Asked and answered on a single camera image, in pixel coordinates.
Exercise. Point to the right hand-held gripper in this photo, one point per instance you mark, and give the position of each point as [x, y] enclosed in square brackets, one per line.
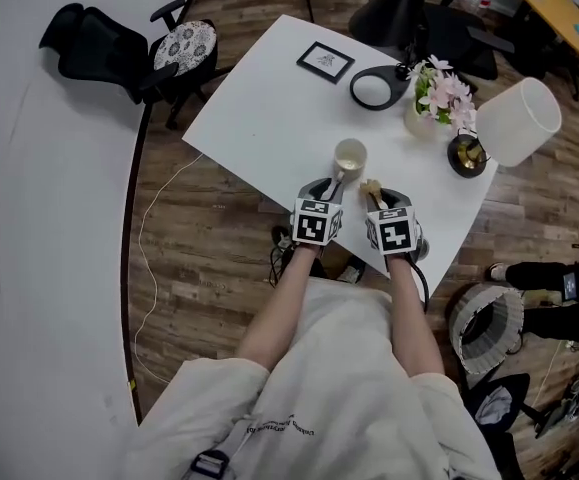
[394, 233]

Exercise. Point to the floral seat cushion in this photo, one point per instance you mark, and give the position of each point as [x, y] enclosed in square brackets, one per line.
[185, 48]

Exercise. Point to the person's right forearm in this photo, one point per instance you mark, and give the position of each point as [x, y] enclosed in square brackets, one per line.
[414, 323]

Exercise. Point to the pink flowers in cream pot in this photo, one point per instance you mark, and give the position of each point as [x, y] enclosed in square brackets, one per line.
[444, 98]

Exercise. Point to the black desk lamp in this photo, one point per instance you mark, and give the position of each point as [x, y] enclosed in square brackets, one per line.
[394, 8]

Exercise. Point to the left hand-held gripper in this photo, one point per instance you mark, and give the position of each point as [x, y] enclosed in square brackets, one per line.
[311, 225]

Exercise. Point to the person's left shoe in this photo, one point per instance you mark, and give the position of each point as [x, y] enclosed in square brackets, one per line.
[281, 236]

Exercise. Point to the grey pleated basket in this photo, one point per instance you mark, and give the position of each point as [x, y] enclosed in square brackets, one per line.
[499, 313]

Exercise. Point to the grey cloth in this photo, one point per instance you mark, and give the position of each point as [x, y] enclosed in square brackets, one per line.
[493, 405]

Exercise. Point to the person's shoe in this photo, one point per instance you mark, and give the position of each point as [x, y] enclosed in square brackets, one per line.
[281, 236]
[354, 269]

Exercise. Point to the black high-back office chair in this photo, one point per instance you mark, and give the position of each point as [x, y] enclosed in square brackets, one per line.
[99, 53]

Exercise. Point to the yellow round table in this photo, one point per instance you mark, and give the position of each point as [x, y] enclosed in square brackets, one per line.
[554, 13]

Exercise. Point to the person's right shoe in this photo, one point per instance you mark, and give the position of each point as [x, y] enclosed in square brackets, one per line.
[354, 269]

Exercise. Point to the white shade brass table lamp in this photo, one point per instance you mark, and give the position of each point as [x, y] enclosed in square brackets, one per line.
[519, 123]

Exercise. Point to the cream ceramic mug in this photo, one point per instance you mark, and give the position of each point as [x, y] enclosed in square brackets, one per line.
[350, 155]

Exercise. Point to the person's left forearm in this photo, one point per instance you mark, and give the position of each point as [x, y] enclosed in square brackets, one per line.
[279, 313]

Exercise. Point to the black picture frame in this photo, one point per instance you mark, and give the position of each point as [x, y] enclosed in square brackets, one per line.
[326, 62]

